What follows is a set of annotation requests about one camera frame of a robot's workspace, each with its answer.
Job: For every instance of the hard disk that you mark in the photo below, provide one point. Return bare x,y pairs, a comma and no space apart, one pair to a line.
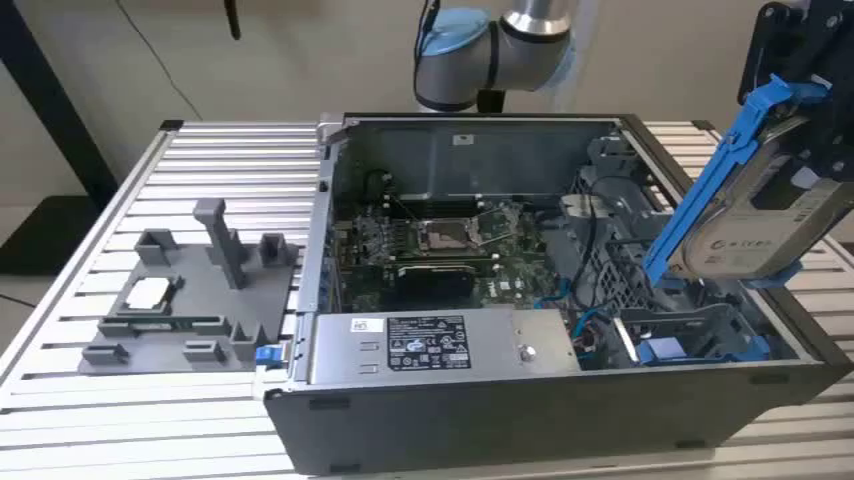
741,245

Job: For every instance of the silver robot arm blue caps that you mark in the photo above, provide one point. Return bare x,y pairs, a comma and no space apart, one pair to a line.
468,65

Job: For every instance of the grey metal disk bay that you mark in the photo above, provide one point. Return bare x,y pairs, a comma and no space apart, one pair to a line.
621,280

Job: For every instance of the black RAM slot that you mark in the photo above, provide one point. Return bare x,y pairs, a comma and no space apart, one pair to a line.
441,208
441,200

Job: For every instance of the green motherboard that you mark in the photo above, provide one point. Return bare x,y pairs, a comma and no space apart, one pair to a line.
514,285

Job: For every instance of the CPU socket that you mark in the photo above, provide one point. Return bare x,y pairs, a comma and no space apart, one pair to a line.
446,235

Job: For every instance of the blue plastic bay carrier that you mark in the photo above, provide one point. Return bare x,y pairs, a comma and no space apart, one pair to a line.
657,356

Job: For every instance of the thin metal locking lever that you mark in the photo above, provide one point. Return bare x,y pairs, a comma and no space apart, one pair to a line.
406,206

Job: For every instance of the black fan housing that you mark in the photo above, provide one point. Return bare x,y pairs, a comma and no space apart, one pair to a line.
430,285

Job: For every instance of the black open PC case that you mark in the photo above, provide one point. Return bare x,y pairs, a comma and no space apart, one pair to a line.
468,425

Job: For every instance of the silver power supply with label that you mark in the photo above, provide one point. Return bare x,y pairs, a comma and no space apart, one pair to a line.
347,355

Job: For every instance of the blue case latch tab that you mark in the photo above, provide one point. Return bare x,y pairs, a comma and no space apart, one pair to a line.
270,356

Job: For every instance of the grey parts rack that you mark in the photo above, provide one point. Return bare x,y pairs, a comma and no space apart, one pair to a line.
201,300

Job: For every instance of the silver CPU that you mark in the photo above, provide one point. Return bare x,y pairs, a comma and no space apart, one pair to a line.
153,294

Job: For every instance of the green RAM stick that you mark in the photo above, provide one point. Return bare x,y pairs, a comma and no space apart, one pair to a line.
163,326

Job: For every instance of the black stand post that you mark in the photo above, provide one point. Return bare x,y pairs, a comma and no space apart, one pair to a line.
41,90

